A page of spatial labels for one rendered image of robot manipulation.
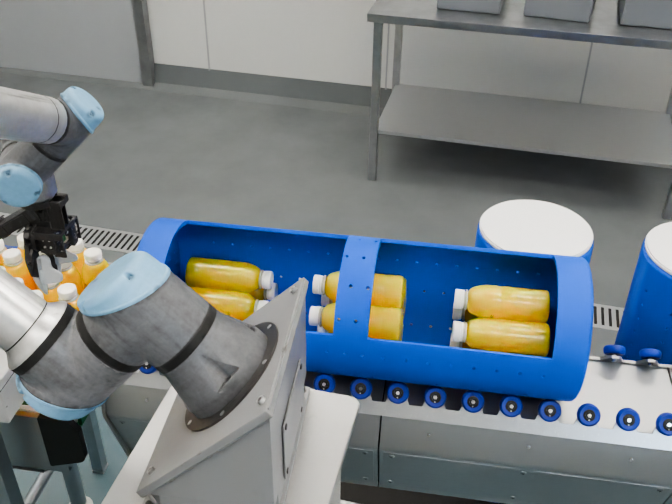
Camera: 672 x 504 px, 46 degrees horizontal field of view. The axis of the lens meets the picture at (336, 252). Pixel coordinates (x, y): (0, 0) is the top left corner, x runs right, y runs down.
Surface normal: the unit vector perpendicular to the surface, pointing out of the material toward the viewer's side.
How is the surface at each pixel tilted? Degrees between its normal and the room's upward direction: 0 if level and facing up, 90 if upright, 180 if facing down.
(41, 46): 90
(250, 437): 90
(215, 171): 0
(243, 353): 32
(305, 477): 0
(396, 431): 70
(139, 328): 80
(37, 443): 90
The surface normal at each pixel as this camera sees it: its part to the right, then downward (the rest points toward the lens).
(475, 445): -0.14, 0.26
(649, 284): -0.95, 0.17
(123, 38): -0.24, 0.55
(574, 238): 0.01, -0.82
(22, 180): 0.20, 0.56
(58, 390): 0.00, 0.44
